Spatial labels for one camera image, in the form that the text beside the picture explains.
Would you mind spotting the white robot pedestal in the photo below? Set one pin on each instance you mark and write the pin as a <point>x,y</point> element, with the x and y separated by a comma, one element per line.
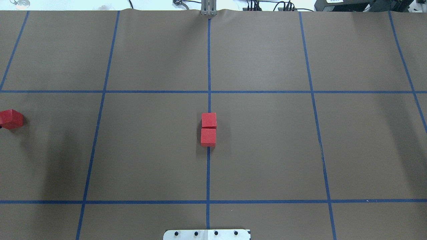
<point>207,234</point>

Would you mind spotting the black box with label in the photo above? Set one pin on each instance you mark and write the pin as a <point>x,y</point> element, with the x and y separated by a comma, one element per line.
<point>362,5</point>

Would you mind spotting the red block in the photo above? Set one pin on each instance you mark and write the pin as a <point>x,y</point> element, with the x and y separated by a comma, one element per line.
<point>208,137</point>
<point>209,120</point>
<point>11,119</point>

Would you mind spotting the aluminium frame post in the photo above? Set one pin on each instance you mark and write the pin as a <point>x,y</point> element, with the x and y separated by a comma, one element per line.
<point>208,7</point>

